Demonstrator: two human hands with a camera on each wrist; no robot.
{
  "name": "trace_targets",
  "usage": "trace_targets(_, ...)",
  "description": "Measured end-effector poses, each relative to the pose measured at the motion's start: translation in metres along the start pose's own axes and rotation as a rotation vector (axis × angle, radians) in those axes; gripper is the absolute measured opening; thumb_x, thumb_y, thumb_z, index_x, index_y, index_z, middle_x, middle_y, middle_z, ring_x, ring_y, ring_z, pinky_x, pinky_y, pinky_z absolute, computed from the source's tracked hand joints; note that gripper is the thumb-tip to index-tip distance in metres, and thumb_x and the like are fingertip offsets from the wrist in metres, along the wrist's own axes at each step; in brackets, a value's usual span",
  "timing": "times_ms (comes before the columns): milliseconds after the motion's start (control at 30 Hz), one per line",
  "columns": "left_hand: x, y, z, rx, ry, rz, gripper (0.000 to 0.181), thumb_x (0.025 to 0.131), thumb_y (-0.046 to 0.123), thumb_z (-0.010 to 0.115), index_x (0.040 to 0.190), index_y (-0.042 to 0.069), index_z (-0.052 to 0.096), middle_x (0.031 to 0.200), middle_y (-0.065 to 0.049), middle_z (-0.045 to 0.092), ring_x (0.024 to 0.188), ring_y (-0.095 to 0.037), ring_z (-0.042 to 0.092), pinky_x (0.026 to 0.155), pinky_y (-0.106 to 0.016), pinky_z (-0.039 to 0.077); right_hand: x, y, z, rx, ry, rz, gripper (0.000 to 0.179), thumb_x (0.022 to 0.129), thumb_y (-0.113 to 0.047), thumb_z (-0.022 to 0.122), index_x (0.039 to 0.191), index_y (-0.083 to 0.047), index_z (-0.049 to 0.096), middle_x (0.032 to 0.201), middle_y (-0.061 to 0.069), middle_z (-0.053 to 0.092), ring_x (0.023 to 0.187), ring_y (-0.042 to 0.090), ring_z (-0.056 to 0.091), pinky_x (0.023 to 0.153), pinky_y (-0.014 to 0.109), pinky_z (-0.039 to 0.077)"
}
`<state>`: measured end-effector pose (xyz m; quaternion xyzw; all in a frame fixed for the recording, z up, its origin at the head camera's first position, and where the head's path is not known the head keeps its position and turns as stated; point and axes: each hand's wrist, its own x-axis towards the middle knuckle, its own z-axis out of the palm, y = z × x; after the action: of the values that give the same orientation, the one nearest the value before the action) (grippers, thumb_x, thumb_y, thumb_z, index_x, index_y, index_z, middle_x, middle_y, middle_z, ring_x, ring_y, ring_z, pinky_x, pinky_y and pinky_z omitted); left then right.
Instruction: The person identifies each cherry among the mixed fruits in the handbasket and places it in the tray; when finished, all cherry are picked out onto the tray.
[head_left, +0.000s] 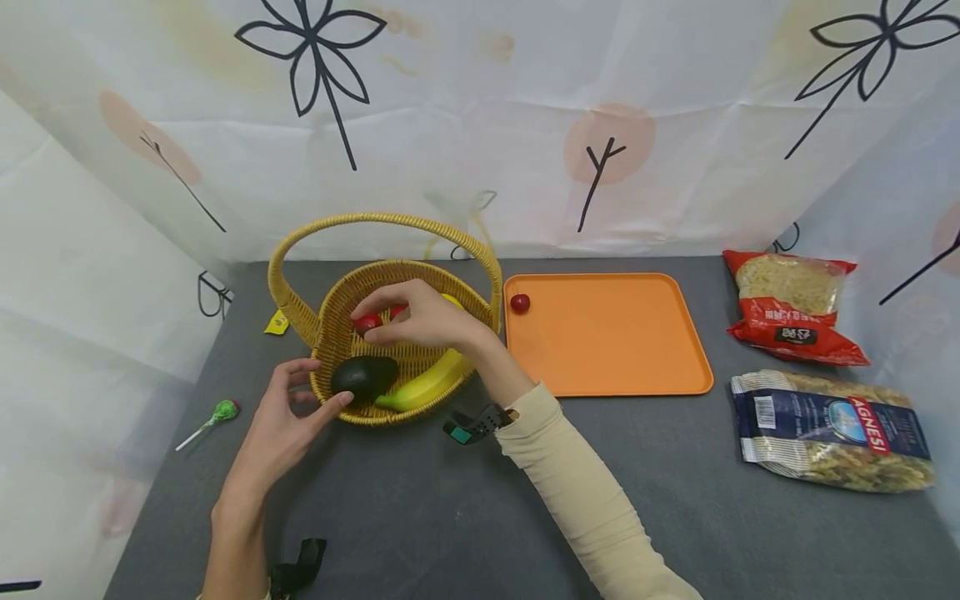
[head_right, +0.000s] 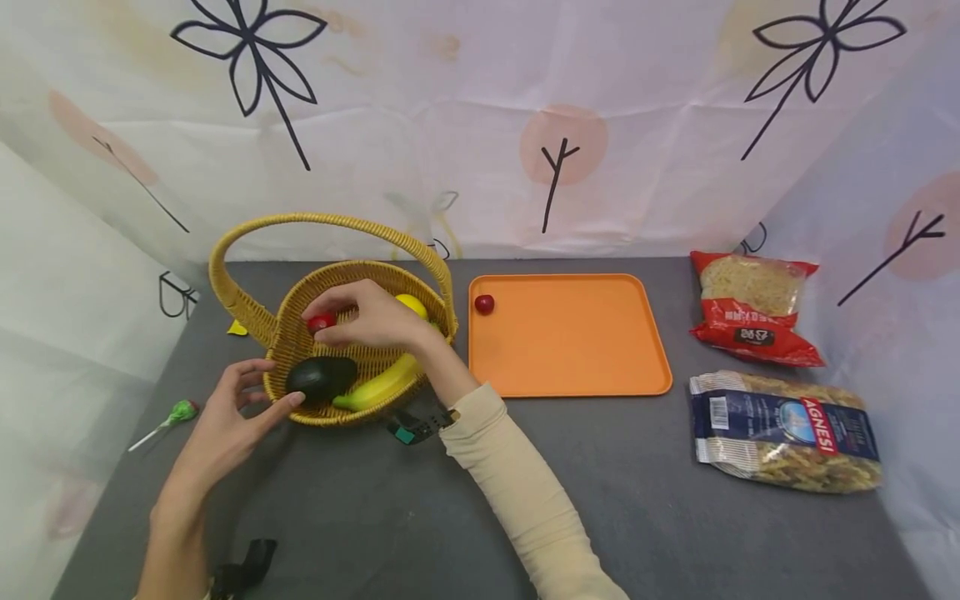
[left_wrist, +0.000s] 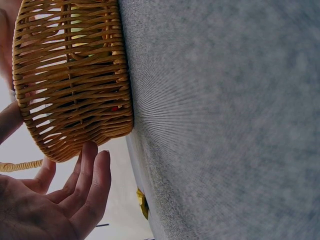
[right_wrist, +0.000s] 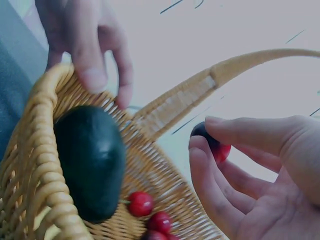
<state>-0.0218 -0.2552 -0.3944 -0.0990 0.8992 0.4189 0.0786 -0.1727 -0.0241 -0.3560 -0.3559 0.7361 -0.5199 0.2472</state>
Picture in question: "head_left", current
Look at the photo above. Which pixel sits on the red noodle packet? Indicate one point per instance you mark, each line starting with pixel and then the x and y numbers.
pixel 791 308

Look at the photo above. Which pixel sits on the person's left thumb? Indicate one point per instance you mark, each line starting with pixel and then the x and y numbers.
pixel 328 408

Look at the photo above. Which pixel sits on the person's left forearm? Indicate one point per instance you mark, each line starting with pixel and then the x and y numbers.
pixel 234 550

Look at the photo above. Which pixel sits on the blue pasta packet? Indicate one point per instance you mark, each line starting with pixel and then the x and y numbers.
pixel 829 429

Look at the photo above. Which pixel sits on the person's right hand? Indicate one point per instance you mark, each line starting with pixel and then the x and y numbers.
pixel 431 321

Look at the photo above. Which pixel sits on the dark green avocado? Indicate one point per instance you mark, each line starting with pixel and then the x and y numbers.
pixel 364 377

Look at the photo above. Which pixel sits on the orange plastic tray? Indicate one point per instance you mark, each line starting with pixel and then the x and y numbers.
pixel 607 333

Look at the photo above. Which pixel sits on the black wrist band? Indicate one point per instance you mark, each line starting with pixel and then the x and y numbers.
pixel 476 422
pixel 300 567

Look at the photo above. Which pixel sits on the person's right thumb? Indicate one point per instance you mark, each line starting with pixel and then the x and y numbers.
pixel 386 334

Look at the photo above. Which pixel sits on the person's right forearm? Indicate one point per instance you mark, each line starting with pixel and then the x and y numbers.
pixel 585 500

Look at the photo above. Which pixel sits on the yellow lemon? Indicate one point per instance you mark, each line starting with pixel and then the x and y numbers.
pixel 452 298

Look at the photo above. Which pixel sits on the person's left index finger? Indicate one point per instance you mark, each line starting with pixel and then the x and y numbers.
pixel 294 368

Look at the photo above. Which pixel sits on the person's left middle finger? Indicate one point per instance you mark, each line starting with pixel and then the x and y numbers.
pixel 304 397

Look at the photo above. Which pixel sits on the person's right index finger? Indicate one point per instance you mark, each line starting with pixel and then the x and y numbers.
pixel 390 295

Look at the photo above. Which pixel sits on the yellow banana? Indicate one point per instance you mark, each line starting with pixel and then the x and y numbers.
pixel 427 385

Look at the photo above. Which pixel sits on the person's left hand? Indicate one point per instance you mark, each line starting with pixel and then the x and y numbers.
pixel 274 437

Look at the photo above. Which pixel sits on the small yellow tag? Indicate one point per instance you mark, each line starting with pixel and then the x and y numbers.
pixel 277 322

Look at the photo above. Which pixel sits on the green wrapped lollipop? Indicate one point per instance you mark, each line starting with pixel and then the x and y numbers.
pixel 222 412

